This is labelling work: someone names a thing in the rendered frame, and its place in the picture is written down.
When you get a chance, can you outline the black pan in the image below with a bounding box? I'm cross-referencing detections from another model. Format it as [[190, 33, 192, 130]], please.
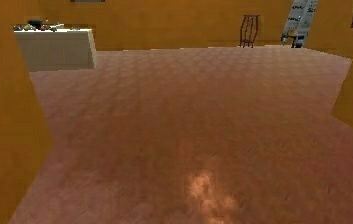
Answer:
[[27, 19, 44, 29]]

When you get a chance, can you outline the white kitchen counter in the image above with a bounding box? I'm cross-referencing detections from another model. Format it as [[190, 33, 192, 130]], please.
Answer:
[[13, 27, 97, 73]]

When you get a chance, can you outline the dark wooden chair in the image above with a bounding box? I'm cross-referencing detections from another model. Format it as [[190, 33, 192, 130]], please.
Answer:
[[239, 14, 261, 49]]

